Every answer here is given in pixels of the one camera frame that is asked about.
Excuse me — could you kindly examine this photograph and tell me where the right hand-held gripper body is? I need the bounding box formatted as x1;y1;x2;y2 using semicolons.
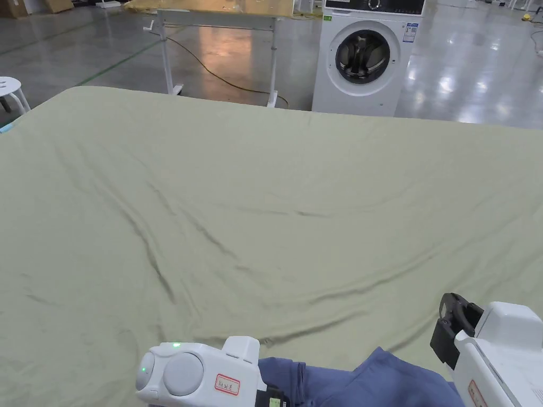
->
430;302;543;407

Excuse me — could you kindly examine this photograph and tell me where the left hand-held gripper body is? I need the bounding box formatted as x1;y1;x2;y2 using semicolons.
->
135;336;269;407

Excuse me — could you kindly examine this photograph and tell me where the dark blue shirt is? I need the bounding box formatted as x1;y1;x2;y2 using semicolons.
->
258;347;461;407

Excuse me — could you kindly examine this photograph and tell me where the bed with pale green sheet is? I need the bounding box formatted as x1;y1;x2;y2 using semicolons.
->
0;86;543;407

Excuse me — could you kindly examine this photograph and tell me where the white washing machine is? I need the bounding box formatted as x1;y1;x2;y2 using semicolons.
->
312;0;426;118

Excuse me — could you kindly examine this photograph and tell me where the white round stool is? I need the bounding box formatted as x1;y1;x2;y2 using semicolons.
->
0;76;32;114

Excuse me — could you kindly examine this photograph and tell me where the cardboard carton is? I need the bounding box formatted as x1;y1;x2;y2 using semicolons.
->
0;0;75;20

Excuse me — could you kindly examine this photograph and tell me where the yellow floor cable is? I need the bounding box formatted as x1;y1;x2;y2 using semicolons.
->
165;36;291;108

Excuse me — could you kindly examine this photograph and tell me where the wooden top table white frame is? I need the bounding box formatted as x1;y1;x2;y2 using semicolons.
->
122;0;296;109

